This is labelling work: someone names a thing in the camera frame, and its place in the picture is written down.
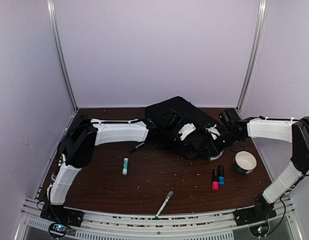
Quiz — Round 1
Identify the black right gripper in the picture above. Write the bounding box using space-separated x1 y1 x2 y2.
199 129 242 157

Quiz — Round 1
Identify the black student backpack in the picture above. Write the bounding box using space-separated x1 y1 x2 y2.
144 96 225 161

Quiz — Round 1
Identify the thin green white pen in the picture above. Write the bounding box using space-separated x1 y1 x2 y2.
154 191 174 219

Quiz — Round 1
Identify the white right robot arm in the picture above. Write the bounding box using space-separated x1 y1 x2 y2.
208 116 309 221

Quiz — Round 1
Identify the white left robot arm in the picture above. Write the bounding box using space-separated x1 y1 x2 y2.
44 115 168 222

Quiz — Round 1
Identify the blue white ceramic bowl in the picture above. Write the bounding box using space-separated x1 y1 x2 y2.
233 151 257 175

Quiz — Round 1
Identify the small black pen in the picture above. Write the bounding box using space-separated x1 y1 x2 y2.
128 142 146 154

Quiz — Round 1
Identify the blue capped black highlighter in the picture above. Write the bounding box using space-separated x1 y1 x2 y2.
217 164 225 186

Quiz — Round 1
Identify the pink capped black highlighter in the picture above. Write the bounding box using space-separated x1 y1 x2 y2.
211 169 219 191

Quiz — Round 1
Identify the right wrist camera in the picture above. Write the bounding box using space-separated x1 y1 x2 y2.
218 108 241 128

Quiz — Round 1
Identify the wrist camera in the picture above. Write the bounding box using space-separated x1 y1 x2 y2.
218 108 241 128
164 113 183 131

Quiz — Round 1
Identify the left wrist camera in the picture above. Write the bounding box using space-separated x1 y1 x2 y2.
164 113 183 131

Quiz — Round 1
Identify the right aluminium corner post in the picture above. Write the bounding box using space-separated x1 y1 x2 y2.
236 0 268 114

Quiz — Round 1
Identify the aluminium corner post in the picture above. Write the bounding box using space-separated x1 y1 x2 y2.
46 0 79 112
236 0 268 114

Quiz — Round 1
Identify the left aluminium corner post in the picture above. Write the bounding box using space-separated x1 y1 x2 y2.
46 0 79 112

